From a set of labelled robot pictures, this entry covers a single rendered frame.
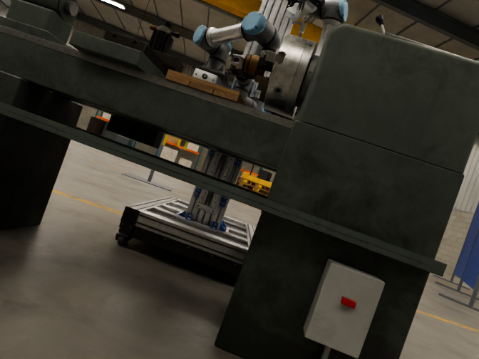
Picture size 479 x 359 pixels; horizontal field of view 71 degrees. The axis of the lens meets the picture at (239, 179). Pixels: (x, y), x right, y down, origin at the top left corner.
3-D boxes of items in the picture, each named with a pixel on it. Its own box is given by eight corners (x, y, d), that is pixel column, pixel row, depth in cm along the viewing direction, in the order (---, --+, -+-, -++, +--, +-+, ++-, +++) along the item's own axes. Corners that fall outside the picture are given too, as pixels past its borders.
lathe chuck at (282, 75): (286, 115, 161) (308, 48, 154) (281, 113, 131) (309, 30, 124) (268, 109, 162) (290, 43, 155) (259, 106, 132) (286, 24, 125)
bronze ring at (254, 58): (269, 63, 149) (249, 57, 150) (268, 53, 140) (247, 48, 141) (261, 82, 149) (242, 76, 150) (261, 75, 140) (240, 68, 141)
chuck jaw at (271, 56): (285, 65, 140) (286, 53, 128) (281, 77, 140) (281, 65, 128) (260, 58, 142) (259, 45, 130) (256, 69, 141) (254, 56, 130)
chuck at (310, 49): (293, 117, 161) (316, 50, 154) (290, 116, 130) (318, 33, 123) (286, 115, 161) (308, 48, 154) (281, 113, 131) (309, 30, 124)
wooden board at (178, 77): (246, 122, 162) (249, 115, 162) (236, 102, 127) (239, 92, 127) (189, 103, 166) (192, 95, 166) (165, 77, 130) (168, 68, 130)
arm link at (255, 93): (273, 38, 192) (249, 119, 189) (261, 27, 184) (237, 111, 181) (289, 35, 184) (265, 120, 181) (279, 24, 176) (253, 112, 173)
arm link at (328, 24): (303, 90, 216) (328, 3, 208) (325, 95, 210) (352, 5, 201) (296, 86, 206) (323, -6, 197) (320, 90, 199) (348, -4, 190)
